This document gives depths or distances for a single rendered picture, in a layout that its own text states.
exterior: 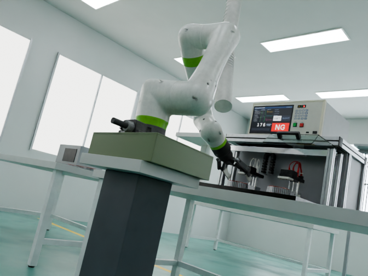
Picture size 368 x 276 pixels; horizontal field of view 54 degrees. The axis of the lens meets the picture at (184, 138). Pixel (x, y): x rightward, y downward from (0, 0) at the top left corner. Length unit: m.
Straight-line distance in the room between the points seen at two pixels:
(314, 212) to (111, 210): 0.75
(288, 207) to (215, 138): 0.48
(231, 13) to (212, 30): 2.23
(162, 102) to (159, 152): 0.25
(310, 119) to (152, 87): 0.96
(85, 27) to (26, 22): 1.03
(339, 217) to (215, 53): 0.77
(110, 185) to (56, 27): 5.30
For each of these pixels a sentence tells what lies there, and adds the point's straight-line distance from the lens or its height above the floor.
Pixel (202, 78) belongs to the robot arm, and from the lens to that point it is 1.33.
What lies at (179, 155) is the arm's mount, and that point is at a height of 0.80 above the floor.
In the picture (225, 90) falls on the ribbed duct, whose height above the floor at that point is 1.71.
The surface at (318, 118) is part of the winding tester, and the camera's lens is 1.99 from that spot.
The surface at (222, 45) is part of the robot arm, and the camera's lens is 1.51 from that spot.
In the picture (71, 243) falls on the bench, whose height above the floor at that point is 0.18.
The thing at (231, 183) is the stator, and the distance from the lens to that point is 1.91.
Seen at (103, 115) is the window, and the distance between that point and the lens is 6.72.
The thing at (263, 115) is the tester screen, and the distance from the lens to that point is 2.14.
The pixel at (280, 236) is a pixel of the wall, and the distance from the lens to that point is 9.00.
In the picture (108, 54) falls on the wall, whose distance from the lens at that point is 6.91.
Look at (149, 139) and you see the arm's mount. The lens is 1.15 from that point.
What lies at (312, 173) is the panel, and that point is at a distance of 2.05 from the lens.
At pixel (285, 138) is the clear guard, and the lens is 1.72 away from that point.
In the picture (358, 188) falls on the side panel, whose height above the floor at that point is 0.93.
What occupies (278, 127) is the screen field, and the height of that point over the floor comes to 1.16.
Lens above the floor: 0.64
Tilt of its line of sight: 10 degrees up
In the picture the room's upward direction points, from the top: 12 degrees clockwise
